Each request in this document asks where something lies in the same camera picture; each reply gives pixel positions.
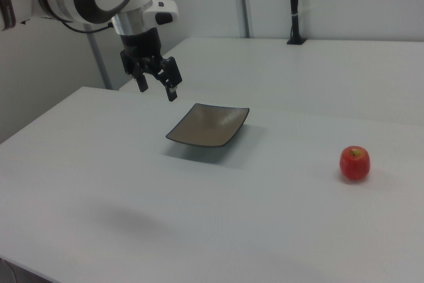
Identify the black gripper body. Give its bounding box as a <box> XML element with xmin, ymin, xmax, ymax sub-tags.
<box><xmin>119</xmin><ymin>28</ymin><xmax>167</xmax><ymax>77</ymax></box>

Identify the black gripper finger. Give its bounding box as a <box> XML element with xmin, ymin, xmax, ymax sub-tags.
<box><xmin>130</xmin><ymin>60</ymin><xmax>149</xmax><ymax>93</ymax></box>
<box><xmin>153</xmin><ymin>56</ymin><xmax>184</xmax><ymax>103</ymax></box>

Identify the red apple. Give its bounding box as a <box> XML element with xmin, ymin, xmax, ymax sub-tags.
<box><xmin>339</xmin><ymin>145</ymin><xmax>371</xmax><ymax>181</ymax></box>

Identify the square brown ceramic plate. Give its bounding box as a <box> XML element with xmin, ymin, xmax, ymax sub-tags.
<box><xmin>165</xmin><ymin>103</ymin><xmax>250</xmax><ymax>148</ymax></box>

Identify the white adjacent table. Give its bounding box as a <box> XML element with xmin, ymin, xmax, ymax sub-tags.
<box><xmin>118</xmin><ymin>36</ymin><xmax>424</xmax><ymax>125</ymax></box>

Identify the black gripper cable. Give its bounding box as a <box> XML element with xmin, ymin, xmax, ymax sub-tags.
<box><xmin>58</xmin><ymin>19</ymin><xmax>115</xmax><ymax>34</ymax></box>

